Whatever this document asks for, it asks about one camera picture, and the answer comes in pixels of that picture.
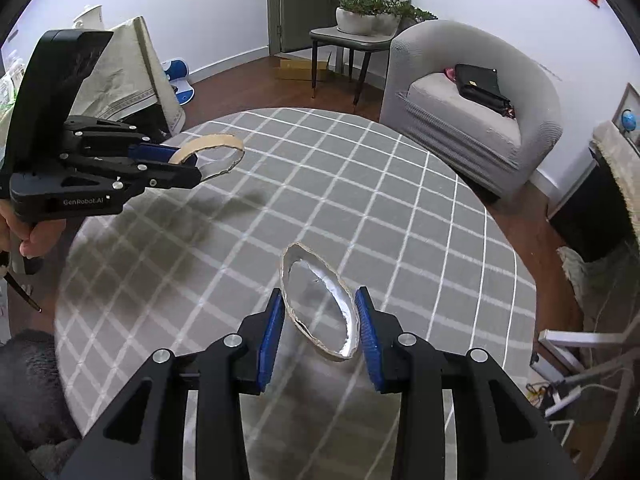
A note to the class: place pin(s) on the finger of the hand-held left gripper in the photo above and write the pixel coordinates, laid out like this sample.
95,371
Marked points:
160,176
150,151

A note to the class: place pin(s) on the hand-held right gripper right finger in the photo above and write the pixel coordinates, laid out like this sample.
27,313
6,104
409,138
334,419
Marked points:
370,345

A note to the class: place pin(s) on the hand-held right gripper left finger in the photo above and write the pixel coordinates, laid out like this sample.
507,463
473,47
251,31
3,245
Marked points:
270,345

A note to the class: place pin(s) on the person's left hand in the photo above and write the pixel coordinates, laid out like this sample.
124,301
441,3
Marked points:
42,240

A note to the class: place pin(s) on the green and white packet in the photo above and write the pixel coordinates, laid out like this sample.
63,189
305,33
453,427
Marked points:
7,100

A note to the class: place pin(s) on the blue and white floor device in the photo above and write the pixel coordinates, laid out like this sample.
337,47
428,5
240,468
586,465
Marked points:
182,94

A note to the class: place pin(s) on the chair with cream cloth cover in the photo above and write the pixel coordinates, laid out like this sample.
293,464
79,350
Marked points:
130,70

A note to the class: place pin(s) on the white kettle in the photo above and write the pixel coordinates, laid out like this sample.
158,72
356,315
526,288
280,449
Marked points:
89,16

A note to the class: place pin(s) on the blue and white slippers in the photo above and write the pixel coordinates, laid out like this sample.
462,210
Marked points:
177,67

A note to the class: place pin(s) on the flat cardboard box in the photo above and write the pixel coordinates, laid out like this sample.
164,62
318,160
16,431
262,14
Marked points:
300,67

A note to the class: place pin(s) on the white power strip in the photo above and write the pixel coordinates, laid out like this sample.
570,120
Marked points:
562,400

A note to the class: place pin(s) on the grey-green door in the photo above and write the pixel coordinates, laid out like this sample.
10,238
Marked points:
305,5

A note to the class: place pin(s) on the cream fluffy rug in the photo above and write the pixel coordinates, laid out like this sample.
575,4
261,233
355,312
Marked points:
600,290

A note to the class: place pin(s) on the grey dining chair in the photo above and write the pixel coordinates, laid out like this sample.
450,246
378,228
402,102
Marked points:
360,42

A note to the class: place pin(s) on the dark fleece cloth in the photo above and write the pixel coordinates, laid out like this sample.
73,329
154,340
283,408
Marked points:
30,385

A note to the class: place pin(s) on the white potted green plant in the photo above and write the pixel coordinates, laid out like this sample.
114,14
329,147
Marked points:
410,12
357,20

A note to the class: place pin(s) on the grey armchair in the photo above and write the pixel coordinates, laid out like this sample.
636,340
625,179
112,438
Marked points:
465,115

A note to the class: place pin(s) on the black sideboard cabinet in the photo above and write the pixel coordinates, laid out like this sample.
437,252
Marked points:
590,210

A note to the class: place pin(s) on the black handbag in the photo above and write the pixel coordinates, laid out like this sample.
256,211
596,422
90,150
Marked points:
480,85

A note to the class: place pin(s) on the beige fringed runner cloth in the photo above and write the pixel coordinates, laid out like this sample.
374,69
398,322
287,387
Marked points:
620,160

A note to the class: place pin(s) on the small blue globe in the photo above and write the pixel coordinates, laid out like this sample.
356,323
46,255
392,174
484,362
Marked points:
629,121

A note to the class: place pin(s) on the white metal frame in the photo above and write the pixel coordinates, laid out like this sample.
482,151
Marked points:
580,339

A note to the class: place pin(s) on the silver picture frame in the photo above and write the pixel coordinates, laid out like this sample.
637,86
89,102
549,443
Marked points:
625,100

